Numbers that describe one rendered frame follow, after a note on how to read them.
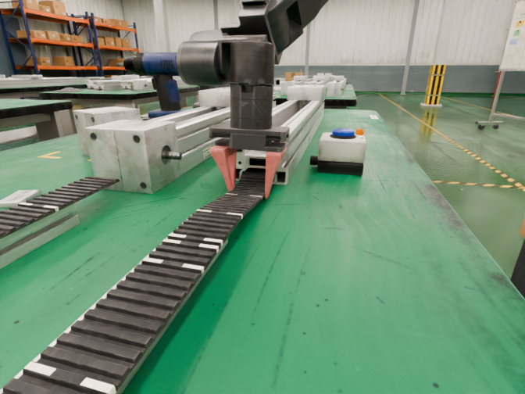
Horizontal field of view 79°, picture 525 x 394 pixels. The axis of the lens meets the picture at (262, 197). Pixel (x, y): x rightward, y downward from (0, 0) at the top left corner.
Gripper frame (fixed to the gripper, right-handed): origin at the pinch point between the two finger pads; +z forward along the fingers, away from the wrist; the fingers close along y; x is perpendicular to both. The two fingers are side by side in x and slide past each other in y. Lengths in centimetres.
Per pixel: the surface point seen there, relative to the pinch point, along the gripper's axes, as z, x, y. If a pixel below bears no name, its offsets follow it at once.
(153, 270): -1.0, 24.5, 1.9
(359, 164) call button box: -2.3, -13.4, -16.8
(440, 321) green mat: 1.9, 21.9, -19.4
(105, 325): -0.3, 29.8, 2.2
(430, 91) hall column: -29, -980, -309
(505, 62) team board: -71, -572, -295
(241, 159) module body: -3.3, -6.5, 2.8
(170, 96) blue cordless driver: -12, -43, 32
